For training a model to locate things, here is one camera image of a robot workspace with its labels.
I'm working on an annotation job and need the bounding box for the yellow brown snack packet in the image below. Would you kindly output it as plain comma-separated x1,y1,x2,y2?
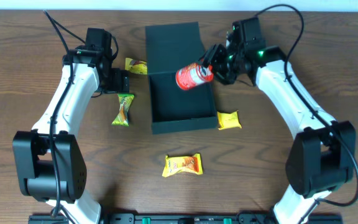
125,58,147,75

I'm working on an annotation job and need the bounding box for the green orange snack packet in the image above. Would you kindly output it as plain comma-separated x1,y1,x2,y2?
111,93,134,127

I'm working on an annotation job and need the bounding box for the red chips can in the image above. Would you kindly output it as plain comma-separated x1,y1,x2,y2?
175,63,214,90

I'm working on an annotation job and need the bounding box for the dark green box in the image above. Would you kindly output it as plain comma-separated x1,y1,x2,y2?
145,22,218,134

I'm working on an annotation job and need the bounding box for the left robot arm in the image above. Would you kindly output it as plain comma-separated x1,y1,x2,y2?
12,28,129,223

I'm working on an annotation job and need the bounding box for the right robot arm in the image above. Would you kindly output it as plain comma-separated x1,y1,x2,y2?
199,17,358,223

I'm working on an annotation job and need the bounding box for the plain yellow snack packet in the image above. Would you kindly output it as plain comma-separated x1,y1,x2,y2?
217,111,242,130

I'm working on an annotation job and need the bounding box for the yellow orange snack packet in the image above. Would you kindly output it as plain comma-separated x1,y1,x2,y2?
162,153,203,177

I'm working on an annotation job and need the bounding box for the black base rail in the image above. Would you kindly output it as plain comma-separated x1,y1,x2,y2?
28,212,344,224

